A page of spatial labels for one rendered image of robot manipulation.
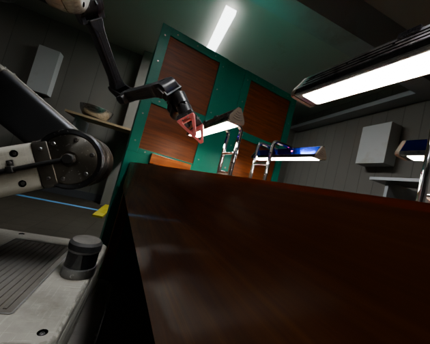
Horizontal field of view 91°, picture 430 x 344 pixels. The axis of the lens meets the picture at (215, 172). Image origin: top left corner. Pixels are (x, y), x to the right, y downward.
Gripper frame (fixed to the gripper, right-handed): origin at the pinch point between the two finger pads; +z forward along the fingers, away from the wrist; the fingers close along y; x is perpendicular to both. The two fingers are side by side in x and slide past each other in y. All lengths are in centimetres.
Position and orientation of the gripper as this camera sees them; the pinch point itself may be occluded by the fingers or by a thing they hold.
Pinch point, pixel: (197, 138)
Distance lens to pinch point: 80.9
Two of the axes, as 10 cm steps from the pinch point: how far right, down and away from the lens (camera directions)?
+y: -2.1, -1.2, -9.7
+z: 4.1, 8.9, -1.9
